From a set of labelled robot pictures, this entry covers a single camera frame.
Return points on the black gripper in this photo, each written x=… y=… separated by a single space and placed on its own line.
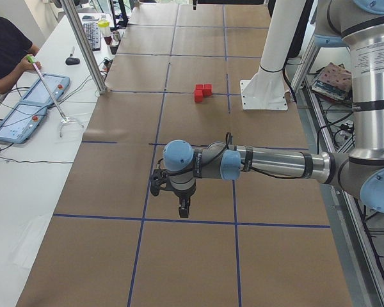
x=183 y=195

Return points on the red block carried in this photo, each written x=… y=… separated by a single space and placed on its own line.
x=207 y=90

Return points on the metal cup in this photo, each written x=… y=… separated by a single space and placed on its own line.
x=116 y=38

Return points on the yellow lid bottle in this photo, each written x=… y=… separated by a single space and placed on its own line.
x=104 y=27

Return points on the black keyboard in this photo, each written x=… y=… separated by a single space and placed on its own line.
x=92 y=33

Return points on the black computer mouse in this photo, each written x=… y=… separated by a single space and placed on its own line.
x=72 y=61

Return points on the reacher grabber stick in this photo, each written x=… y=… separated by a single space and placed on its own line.
x=65 y=120

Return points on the stack of books and cloth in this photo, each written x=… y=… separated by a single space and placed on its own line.
x=333 y=82

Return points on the lower teach pendant tablet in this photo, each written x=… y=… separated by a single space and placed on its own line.
x=20 y=124

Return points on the person in black shirt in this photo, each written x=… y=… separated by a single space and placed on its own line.
x=15 y=46

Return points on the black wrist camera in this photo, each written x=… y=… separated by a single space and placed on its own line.
x=158 y=181

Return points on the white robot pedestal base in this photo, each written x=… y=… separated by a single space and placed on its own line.
x=265 y=90

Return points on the aluminium frame post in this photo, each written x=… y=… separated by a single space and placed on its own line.
x=75 y=22

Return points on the aluminium frame rail right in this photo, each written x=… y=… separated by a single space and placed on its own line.
x=362 y=227

